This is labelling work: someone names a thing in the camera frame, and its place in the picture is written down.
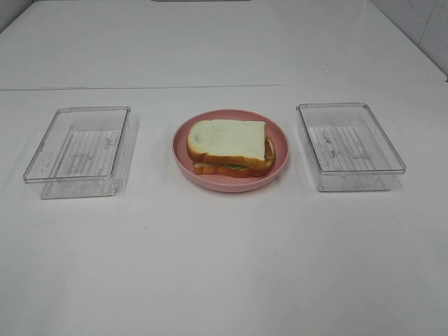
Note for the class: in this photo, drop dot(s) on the left clear plastic tray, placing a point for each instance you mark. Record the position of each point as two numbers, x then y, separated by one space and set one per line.
85 152

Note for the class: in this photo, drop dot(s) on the green lettuce leaf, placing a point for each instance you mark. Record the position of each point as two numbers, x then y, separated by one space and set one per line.
234 166

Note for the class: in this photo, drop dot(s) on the bread slice from tray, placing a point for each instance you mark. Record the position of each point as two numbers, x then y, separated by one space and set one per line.
205 168

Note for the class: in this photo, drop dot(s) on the pink round plate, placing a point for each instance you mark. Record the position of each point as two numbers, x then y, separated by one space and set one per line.
223 183

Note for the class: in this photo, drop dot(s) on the right clear plastic tray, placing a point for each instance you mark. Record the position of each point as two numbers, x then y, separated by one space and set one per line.
347 148

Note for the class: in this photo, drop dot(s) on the clear plastic tray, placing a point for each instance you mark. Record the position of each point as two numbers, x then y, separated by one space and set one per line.
347 148
85 152

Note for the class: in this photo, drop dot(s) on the curved bacon strip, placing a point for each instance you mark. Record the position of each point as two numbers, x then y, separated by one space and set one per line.
269 152

